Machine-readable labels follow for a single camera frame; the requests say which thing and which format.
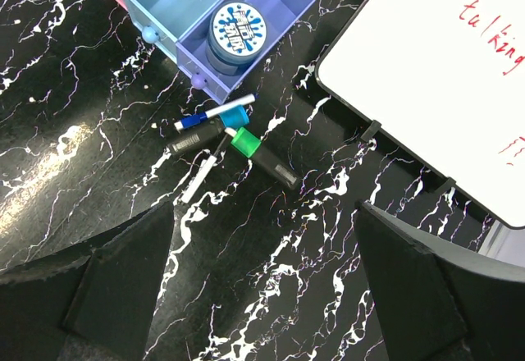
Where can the white pen blue tip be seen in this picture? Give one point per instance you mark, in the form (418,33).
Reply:
(213,112)

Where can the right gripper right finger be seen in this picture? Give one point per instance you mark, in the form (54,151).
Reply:
(436,300)

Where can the black white marker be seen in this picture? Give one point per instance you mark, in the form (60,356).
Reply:
(204,170)

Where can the four-compartment colourful organizer tray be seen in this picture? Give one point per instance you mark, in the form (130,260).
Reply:
(179,28)

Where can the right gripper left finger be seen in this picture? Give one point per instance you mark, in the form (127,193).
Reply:
(102,290)

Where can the black marble pattern mat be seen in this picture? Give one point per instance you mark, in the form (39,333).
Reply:
(255,272)

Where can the white whiteboard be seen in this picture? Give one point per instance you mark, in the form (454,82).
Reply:
(445,79)

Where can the blue capped marker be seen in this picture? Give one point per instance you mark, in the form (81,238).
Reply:
(197,130)

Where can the green black marker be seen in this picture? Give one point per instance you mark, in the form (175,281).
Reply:
(253,149)

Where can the round blue tape tin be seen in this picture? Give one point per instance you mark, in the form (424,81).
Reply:
(237,33)

